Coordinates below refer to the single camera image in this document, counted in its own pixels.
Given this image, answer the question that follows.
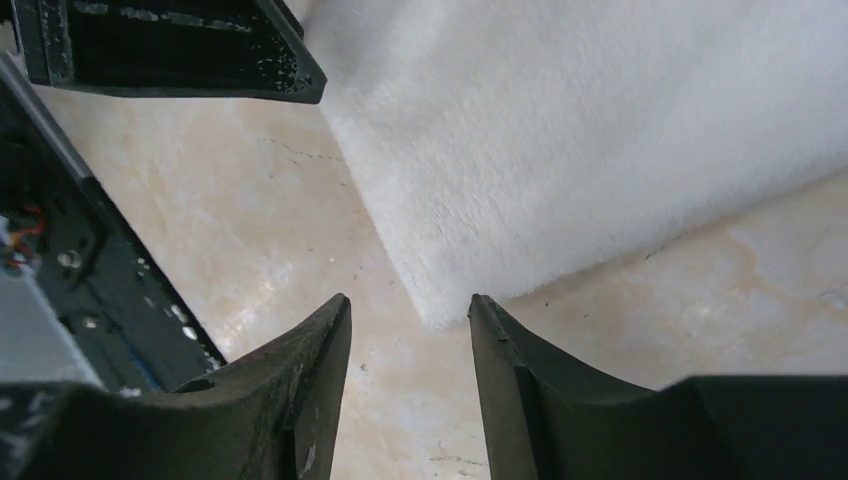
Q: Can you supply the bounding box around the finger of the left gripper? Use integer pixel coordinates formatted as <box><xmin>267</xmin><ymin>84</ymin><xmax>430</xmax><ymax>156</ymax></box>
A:
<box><xmin>9</xmin><ymin>0</ymin><xmax>327</xmax><ymax>104</ymax></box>

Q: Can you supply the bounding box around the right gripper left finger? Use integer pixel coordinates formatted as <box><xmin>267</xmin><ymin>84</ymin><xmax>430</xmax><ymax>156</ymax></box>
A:
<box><xmin>1</xmin><ymin>294</ymin><xmax>352</xmax><ymax>479</ymax></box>

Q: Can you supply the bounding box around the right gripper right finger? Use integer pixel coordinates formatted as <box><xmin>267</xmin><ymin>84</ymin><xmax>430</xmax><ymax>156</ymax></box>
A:
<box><xmin>468</xmin><ymin>294</ymin><xmax>847</xmax><ymax>479</ymax></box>

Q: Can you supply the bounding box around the cream white towel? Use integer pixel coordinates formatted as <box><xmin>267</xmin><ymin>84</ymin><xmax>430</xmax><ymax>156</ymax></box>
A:
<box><xmin>306</xmin><ymin>1</ymin><xmax>847</xmax><ymax>329</ymax></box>

